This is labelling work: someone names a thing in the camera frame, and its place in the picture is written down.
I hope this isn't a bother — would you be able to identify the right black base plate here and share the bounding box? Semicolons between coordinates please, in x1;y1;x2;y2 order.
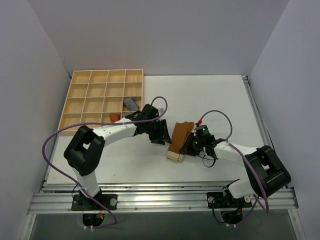
206;191;252;209

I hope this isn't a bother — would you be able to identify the grey rolled sock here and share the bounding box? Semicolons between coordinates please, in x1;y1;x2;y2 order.
123;97;140;112

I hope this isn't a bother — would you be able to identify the orange rolled item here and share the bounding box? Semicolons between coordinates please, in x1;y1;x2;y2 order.
109;113;121;123

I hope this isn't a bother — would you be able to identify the aluminium rail frame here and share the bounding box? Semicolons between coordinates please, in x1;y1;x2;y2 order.
21;75;306;240

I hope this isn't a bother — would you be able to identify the wooden compartment tray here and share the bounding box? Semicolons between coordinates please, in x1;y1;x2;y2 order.
58;69;144;136

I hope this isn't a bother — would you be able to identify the brown underwear cream waistband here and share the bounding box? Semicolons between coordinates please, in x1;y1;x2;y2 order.
166;121;195;162

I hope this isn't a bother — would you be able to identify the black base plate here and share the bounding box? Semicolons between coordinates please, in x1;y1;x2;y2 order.
71;192;118;211
206;191;252;209

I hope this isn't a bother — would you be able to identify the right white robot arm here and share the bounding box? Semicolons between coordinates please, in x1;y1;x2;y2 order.
179;133;292;207

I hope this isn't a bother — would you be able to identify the grey folded cloth roll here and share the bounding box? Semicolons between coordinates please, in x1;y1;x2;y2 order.
122;112;129;118

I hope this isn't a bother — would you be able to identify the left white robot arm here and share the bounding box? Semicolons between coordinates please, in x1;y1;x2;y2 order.
63;104;172;210

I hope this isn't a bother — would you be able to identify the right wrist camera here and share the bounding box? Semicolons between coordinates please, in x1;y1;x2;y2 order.
194;120;216;142

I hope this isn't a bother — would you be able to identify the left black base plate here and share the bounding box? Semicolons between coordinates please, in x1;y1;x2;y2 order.
71;192;118;211

